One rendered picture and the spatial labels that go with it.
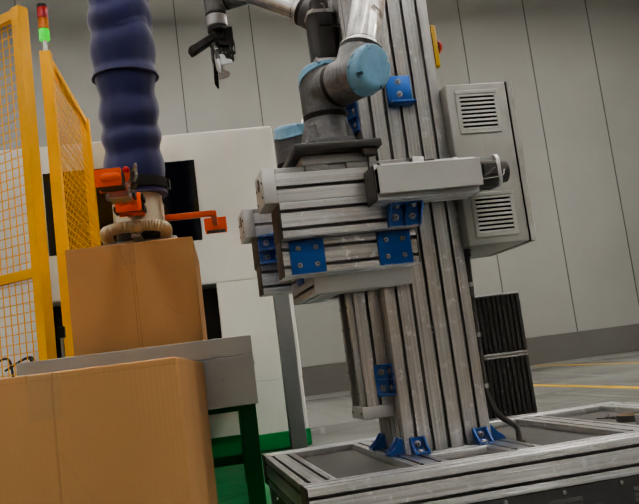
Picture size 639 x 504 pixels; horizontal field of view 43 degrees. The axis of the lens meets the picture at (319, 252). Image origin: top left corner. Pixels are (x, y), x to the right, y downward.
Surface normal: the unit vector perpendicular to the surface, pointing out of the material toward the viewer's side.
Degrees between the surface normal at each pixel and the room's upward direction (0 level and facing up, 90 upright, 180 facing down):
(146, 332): 90
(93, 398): 90
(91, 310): 90
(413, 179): 90
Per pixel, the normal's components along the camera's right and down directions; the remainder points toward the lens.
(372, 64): 0.62, -0.06
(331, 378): 0.18, -0.15
